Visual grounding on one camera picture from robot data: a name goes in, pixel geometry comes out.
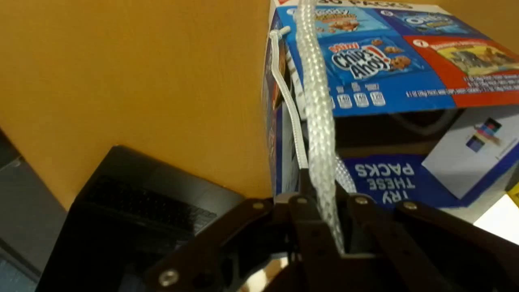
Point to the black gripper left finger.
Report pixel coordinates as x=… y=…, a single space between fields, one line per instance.
x=269 y=243

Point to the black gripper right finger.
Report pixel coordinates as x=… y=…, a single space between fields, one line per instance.
x=422 y=248

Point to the blue cardboard snack box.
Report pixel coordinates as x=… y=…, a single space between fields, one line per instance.
x=389 y=81

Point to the black open laptop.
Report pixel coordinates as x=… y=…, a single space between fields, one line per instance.
x=134 y=210

